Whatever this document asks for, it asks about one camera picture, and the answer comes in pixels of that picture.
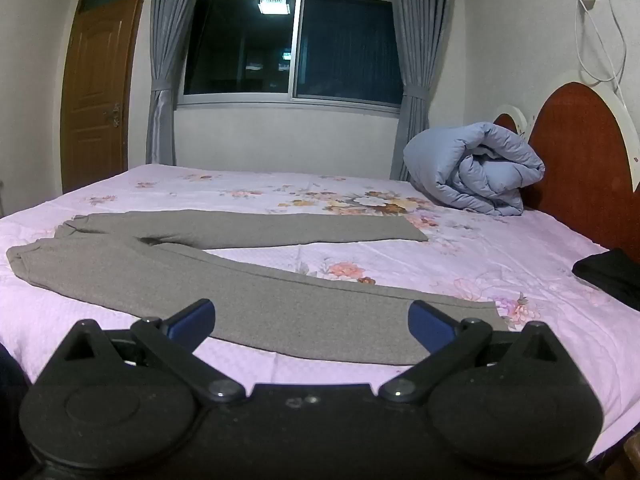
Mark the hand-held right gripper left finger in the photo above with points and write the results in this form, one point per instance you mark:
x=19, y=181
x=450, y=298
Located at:
x=192, y=321

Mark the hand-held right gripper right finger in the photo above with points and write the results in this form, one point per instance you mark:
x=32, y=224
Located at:
x=430, y=324

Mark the grey pants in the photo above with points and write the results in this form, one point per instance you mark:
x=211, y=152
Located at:
x=275, y=305

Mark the bed with pink floral sheet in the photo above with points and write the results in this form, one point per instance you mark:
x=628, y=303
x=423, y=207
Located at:
x=500, y=260

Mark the rolled blue quilt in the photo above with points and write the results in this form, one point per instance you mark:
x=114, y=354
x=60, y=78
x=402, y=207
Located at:
x=465, y=175

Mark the black cloth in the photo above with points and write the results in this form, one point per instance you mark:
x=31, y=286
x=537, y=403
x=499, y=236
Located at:
x=612, y=272

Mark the brown and white headboard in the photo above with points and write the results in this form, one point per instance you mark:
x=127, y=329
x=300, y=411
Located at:
x=575, y=160

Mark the brown wooden door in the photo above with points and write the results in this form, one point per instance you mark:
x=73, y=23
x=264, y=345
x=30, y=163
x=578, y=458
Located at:
x=97, y=85

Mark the sliding glass window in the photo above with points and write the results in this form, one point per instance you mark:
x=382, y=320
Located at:
x=340, y=45

